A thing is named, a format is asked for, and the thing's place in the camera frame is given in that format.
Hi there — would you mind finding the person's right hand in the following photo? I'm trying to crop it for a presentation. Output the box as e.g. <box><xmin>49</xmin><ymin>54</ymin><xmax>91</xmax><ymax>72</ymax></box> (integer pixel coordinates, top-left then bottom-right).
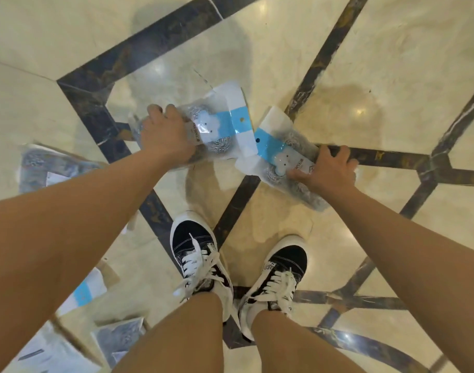
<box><xmin>288</xmin><ymin>145</ymin><xmax>360</xmax><ymax>199</ymax></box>

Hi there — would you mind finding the person's left hand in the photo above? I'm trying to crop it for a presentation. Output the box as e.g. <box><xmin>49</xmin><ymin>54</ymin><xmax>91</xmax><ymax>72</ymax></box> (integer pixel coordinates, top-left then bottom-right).
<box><xmin>140</xmin><ymin>104</ymin><xmax>197</xmax><ymax>164</ymax></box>

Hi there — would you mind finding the brown cardboard box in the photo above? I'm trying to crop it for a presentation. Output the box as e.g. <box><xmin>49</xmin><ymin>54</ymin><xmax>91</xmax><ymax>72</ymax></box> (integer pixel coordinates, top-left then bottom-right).
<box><xmin>47</xmin><ymin>211</ymin><xmax>152</xmax><ymax>371</ymax></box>

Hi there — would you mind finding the person's right leg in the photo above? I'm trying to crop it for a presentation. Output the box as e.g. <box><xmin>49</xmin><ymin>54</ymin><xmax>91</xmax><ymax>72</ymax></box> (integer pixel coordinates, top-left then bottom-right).
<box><xmin>250</xmin><ymin>309</ymin><xmax>367</xmax><ymax>373</ymax></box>

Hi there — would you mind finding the person's left leg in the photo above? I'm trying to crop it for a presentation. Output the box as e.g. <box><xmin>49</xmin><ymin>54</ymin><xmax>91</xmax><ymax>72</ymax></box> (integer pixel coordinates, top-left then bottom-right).
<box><xmin>112</xmin><ymin>293</ymin><xmax>226</xmax><ymax>373</ymax></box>

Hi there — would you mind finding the black white right sneaker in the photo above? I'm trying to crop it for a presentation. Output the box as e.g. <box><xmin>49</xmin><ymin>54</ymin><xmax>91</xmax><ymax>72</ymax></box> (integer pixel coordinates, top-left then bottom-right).
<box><xmin>237</xmin><ymin>234</ymin><xmax>308</xmax><ymax>343</ymax></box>

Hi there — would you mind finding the person's right forearm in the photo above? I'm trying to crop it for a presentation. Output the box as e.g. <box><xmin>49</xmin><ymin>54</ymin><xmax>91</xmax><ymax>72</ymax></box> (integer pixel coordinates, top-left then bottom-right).
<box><xmin>324</xmin><ymin>188</ymin><xmax>474</xmax><ymax>373</ymax></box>

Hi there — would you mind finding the person's left forearm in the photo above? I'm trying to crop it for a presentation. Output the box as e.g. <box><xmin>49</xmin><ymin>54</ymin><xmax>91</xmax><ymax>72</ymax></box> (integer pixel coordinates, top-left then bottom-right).
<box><xmin>0</xmin><ymin>149</ymin><xmax>195</xmax><ymax>373</ymax></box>

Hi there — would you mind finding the black white sneaker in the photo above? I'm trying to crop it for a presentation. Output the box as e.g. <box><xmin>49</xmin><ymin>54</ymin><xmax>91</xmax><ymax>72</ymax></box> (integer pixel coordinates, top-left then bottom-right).
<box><xmin>170</xmin><ymin>211</ymin><xmax>235</xmax><ymax>324</ymax></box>
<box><xmin>237</xmin><ymin>234</ymin><xmax>308</xmax><ymax>343</ymax></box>

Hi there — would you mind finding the person's leg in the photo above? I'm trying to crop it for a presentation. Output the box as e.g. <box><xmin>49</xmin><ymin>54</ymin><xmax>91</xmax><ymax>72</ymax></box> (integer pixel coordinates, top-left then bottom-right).
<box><xmin>112</xmin><ymin>293</ymin><xmax>226</xmax><ymax>373</ymax></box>
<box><xmin>250</xmin><ymin>309</ymin><xmax>367</xmax><ymax>373</ymax></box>

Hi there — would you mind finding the black white left sneaker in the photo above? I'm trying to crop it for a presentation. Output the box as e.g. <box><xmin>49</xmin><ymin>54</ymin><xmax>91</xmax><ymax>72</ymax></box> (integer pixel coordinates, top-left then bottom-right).
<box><xmin>170</xmin><ymin>211</ymin><xmax>235</xmax><ymax>324</ymax></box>

